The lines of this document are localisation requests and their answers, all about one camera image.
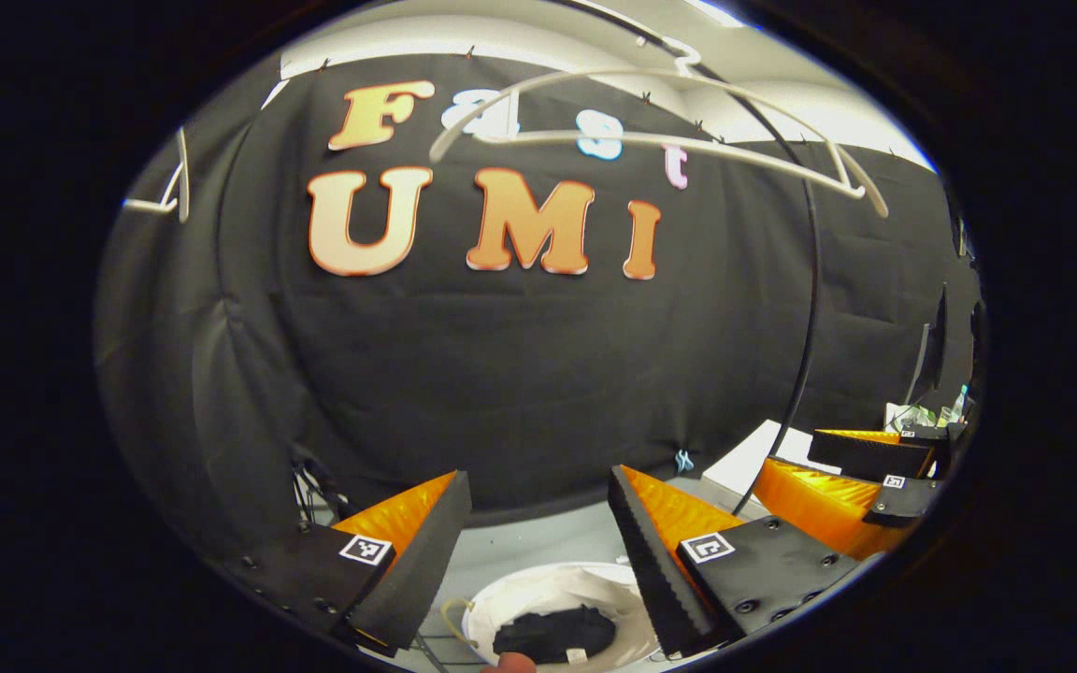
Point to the white laundry hamper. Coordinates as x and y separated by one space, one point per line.
538 589

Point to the white table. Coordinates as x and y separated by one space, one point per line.
753 458

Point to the dark computer monitor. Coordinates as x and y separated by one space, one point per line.
936 346

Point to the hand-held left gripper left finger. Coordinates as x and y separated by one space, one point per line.
426 551

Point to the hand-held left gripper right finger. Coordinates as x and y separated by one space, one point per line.
655 561

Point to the black jacket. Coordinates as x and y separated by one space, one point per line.
548 631

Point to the black clothes rack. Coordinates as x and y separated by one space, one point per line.
814 280

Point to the white clothes hanger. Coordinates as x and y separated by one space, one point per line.
595 138
183 178

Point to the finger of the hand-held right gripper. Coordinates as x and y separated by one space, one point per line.
866 456
819 505

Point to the black backdrop cloth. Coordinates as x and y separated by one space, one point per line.
501 374

